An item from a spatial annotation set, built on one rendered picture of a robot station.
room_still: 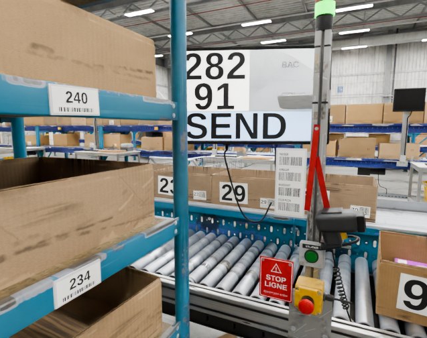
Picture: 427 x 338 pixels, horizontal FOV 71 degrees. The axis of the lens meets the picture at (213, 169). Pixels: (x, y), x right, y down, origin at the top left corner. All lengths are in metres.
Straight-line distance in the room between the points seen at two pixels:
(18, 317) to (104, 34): 0.33
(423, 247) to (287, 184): 0.62
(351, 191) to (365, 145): 4.27
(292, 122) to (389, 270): 0.51
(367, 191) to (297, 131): 0.61
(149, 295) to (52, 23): 0.41
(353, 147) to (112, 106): 5.46
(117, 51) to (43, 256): 0.28
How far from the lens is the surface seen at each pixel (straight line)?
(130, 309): 0.52
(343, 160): 5.70
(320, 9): 0.91
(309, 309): 0.88
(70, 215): 0.41
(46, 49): 0.39
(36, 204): 0.38
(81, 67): 0.41
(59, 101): 0.34
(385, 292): 1.07
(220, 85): 0.97
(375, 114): 6.00
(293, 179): 0.88
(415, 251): 1.33
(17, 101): 0.32
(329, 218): 0.83
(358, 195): 1.48
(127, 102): 0.42
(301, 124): 0.97
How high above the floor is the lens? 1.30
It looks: 8 degrees down
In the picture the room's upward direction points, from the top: straight up
